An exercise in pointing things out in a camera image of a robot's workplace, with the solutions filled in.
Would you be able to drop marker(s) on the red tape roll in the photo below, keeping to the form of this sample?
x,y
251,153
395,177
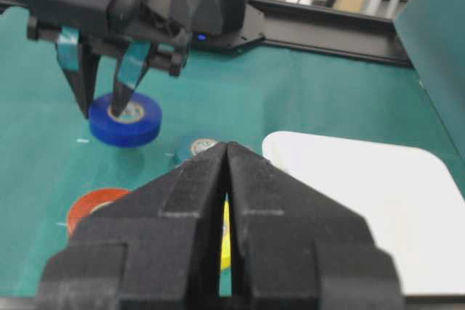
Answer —
x,y
91,202

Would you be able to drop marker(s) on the teal tape roll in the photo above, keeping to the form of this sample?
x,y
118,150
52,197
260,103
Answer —
x,y
193,144

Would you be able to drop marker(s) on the blue tape roll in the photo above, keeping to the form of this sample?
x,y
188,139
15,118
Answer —
x,y
137,125

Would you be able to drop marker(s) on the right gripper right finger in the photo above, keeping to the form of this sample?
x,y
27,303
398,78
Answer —
x,y
296,248

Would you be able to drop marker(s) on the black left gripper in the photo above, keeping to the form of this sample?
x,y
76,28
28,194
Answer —
x,y
93,27

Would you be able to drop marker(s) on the green table cloth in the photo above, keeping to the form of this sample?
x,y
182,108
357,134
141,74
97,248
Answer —
x,y
49,157

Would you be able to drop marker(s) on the white plastic tray case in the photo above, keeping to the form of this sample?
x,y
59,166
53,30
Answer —
x,y
409,198

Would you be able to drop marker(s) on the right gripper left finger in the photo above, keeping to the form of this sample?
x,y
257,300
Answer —
x,y
158,247

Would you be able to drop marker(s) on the yellow tape roll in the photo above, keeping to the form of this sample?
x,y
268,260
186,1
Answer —
x,y
225,247

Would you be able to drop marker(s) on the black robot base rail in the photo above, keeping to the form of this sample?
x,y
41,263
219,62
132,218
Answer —
x,y
327,30

